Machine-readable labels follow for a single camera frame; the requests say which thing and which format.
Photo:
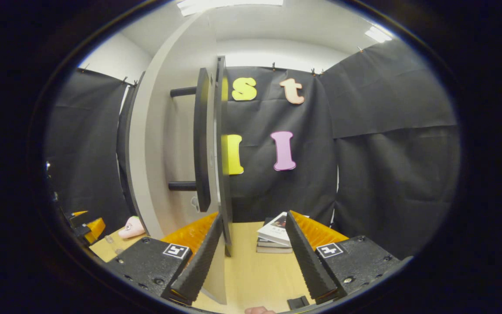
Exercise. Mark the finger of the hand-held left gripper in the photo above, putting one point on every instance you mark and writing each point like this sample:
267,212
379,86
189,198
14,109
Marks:
96,227
79,213

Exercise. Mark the large ceiling light panel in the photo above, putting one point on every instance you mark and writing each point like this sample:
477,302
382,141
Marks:
229,5

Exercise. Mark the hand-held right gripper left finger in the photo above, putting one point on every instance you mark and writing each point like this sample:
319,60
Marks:
201,261

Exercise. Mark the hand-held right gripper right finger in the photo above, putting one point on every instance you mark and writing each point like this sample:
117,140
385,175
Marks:
307,261

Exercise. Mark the pink plush toy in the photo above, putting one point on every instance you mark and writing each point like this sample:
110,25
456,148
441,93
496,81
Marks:
132,227

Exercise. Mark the clear glass bottle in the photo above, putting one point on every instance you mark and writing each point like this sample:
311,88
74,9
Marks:
110,240

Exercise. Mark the dark book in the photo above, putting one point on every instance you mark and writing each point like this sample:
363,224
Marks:
268,242

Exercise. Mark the black backdrop cloth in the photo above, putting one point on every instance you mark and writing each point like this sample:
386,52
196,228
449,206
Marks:
386,174

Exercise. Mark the small ceiling light panel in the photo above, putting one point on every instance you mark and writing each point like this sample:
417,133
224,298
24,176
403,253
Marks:
377,34

